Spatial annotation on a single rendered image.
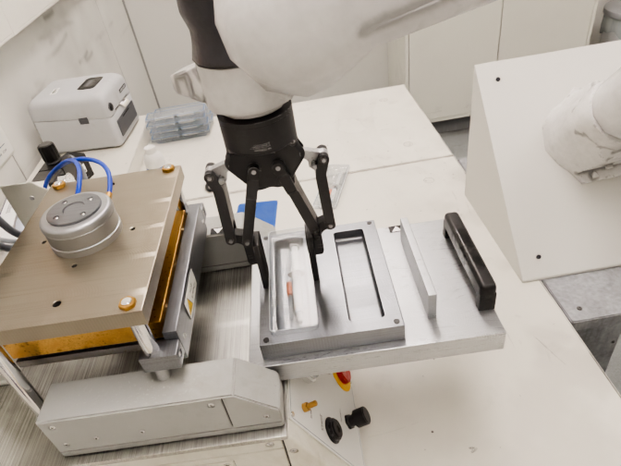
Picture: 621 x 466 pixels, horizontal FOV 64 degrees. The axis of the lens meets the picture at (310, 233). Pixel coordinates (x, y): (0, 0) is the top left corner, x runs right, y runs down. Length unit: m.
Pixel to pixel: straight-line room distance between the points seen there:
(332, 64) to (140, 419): 0.41
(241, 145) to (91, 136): 1.14
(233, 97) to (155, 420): 0.34
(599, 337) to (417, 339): 0.88
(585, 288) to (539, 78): 0.40
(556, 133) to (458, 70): 1.91
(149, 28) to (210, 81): 2.64
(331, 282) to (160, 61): 2.63
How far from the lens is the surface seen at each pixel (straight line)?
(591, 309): 0.97
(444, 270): 0.67
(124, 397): 0.58
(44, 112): 1.62
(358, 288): 0.63
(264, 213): 1.19
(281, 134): 0.49
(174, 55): 3.12
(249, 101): 0.46
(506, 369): 0.85
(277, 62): 0.33
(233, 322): 0.69
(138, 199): 0.65
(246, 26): 0.33
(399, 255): 0.69
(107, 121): 1.56
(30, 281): 0.59
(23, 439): 0.71
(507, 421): 0.80
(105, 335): 0.57
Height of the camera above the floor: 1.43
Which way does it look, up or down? 38 degrees down
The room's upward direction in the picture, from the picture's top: 9 degrees counter-clockwise
